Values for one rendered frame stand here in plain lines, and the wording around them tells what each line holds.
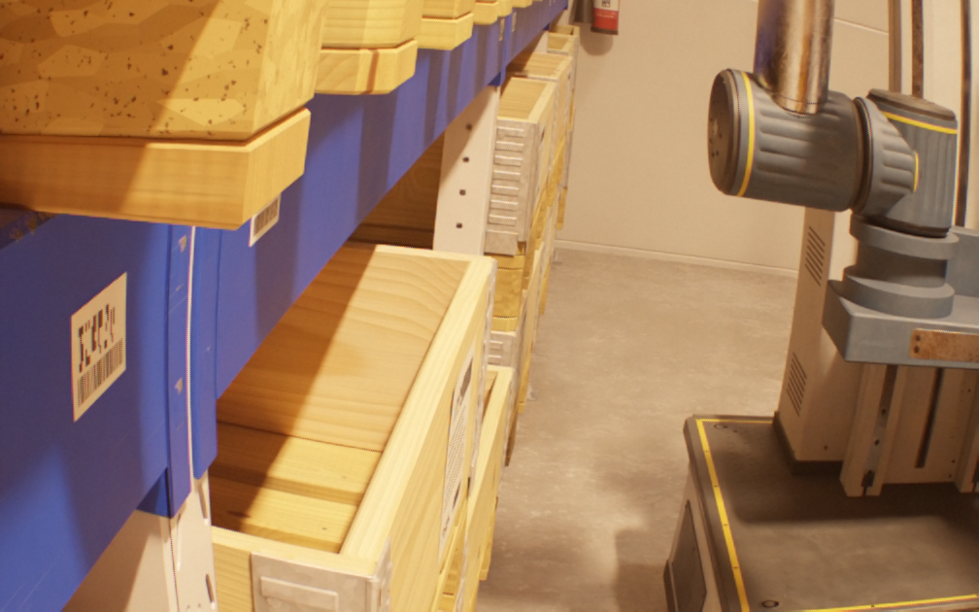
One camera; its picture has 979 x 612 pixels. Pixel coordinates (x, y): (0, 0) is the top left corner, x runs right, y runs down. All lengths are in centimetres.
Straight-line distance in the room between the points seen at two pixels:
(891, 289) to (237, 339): 175
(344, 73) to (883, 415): 215
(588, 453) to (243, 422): 261
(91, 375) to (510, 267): 220
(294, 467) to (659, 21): 525
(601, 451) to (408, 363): 265
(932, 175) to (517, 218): 78
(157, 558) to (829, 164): 181
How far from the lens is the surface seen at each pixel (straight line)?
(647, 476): 398
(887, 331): 238
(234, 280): 71
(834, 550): 253
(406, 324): 152
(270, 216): 78
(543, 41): 439
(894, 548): 256
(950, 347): 242
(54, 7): 40
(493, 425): 217
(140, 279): 54
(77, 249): 45
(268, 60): 39
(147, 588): 64
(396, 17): 72
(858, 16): 671
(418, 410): 103
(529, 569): 329
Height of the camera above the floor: 126
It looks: 12 degrees down
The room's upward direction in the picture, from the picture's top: 6 degrees clockwise
